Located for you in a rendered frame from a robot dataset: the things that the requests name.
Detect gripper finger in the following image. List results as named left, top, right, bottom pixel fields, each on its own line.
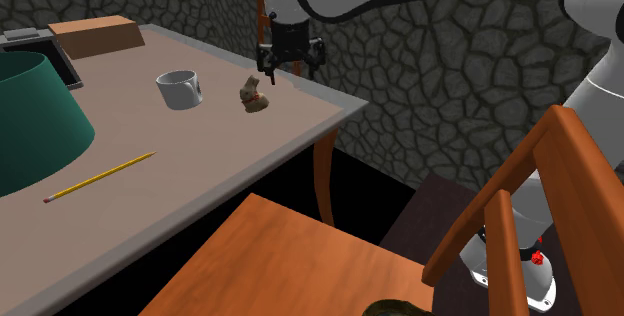
left=304, top=36, right=327, bottom=80
left=256, top=41, right=278, bottom=87

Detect grey flat block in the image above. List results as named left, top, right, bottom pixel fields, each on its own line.
left=3, top=27, right=41, bottom=43

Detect dark olive round object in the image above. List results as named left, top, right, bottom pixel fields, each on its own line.
left=359, top=298, right=436, bottom=316

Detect desk with wooden legs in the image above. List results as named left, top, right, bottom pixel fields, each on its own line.
left=0, top=23, right=370, bottom=316

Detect golden bunny figure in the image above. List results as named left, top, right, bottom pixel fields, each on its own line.
left=238, top=74, right=271, bottom=114

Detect white mug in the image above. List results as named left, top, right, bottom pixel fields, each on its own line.
left=155, top=69, right=204, bottom=111

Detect yellow pencil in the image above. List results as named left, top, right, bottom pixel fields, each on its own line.
left=42, top=150, right=158, bottom=205

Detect green lamp shade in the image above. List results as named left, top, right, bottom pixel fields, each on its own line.
left=0, top=51, right=97, bottom=199

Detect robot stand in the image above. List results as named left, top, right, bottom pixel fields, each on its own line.
left=379, top=173, right=586, bottom=316

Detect orange wooden chair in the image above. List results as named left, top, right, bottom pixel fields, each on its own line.
left=138, top=103, right=624, bottom=316

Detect wooden chair behind desk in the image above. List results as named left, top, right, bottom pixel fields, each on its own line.
left=256, top=0, right=302, bottom=78

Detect black tray with grey rim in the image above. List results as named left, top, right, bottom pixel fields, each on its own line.
left=0, top=28, right=85, bottom=91

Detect brown cardboard box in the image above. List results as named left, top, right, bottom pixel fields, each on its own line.
left=47, top=14, right=146, bottom=61

